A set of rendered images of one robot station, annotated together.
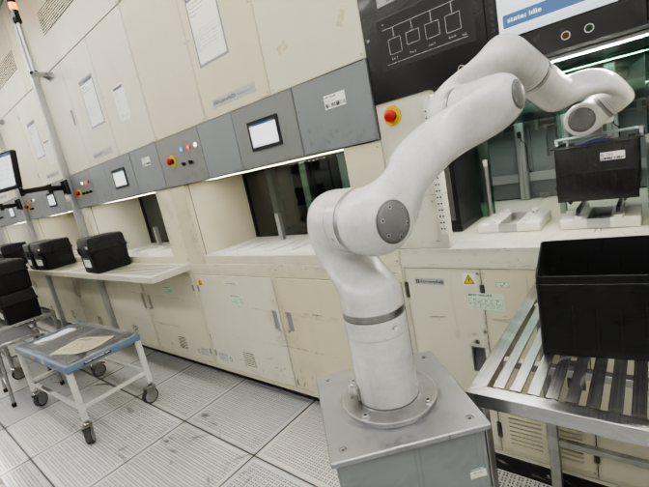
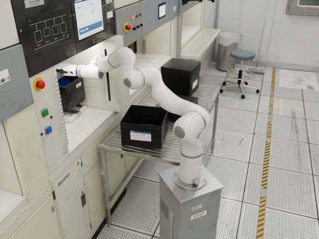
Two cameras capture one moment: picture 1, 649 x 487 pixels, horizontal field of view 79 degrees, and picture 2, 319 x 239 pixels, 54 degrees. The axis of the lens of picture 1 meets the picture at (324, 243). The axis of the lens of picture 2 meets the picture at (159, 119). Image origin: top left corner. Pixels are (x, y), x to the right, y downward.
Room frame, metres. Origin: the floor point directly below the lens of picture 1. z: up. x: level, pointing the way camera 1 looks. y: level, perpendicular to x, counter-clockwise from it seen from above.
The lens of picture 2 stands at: (1.38, 1.16, 1.90)
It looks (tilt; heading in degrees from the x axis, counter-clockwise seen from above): 28 degrees down; 248
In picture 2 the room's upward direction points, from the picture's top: straight up
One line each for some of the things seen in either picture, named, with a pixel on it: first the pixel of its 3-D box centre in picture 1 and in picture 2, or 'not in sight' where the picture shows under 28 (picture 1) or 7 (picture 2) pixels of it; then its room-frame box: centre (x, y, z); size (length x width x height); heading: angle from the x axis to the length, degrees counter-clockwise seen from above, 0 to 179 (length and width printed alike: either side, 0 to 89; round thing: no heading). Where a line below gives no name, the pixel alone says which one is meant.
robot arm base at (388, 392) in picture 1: (381, 355); (190, 166); (0.71, -0.07, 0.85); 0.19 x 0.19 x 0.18
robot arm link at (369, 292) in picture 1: (352, 249); (188, 135); (0.74, -0.05, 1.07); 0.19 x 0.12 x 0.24; 28
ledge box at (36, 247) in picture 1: (52, 253); not in sight; (3.72, 2.54, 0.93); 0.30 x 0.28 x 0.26; 52
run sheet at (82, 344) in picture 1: (82, 344); not in sight; (2.30, 1.58, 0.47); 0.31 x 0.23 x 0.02; 70
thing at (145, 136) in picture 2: (613, 291); (145, 125); (0.79, -0.59, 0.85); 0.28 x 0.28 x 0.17; 57
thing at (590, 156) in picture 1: (598, 158); (62, 87); (1.27, -0.93, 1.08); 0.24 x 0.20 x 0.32; 48
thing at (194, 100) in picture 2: not in sight; (176, 105); (0.44, -0.84, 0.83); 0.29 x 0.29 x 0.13; 51
